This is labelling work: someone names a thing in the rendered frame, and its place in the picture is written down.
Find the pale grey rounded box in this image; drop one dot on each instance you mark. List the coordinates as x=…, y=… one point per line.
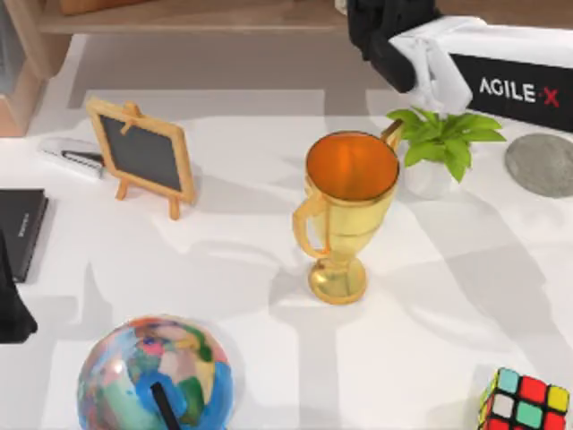
x=341, y=4

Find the green plant in white pot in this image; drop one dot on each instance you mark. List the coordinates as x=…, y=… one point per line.
x=441, y=134

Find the wooden shelf unit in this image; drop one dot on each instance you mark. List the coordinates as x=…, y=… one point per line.
x=188, y=18

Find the gold trophy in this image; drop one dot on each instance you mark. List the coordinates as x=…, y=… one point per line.
x=347, y=215

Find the grey round coaster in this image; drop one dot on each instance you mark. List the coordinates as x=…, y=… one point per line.
x=541, y=165

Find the framed blackboard on easel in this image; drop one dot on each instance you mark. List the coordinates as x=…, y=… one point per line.
x=141, y=150

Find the white stapler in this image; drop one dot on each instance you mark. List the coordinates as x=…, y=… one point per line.
x=67, y=150

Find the colourful puzzle cube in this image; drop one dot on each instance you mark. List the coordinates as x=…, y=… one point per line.
x=524, y=401

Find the black book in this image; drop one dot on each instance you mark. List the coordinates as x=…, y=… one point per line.
x=20, y=228

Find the colourful globe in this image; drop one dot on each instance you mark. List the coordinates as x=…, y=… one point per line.
x=156, y=376

